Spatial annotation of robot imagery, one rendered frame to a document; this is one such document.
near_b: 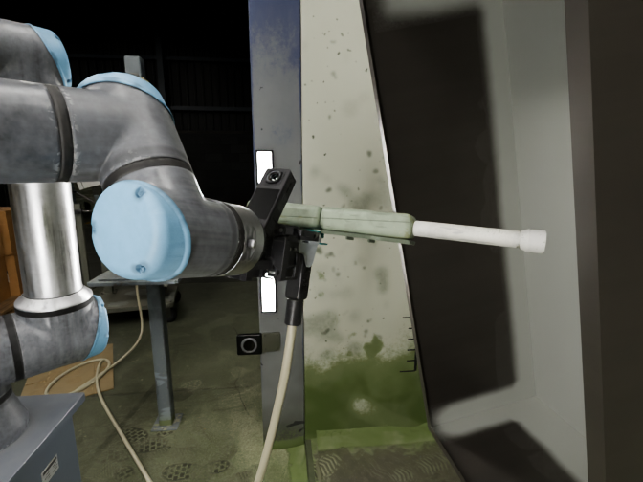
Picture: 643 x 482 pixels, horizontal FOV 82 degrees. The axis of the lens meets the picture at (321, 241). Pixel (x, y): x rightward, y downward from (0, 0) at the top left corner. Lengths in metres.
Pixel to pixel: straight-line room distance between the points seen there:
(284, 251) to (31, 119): 0.31
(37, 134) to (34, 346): 0.69
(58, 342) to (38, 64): 0.58
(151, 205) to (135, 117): 0.11
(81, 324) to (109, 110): 0.69
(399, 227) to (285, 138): 0.92
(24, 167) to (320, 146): 1.14
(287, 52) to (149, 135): 1.11
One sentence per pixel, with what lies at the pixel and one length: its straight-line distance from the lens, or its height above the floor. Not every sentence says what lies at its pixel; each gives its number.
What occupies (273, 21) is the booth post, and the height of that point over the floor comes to 1.71.
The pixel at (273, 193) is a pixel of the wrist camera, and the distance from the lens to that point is 0.53.
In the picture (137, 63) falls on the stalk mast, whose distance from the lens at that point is 1.77.
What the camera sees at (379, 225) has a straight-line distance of 0.58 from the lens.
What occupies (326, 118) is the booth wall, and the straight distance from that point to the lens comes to 1.45.
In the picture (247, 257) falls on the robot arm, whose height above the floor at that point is 1.11.
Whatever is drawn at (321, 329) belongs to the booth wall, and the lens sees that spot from 1.58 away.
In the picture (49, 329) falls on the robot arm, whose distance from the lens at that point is 1.02.
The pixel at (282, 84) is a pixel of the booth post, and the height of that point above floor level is 1.51.
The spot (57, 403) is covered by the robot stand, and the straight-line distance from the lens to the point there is 1.20.
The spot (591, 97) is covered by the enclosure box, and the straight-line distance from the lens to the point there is 0.42.
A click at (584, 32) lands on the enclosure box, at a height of 1.33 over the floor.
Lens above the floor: 1.21
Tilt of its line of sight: 11 degrees down
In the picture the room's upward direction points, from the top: straight up
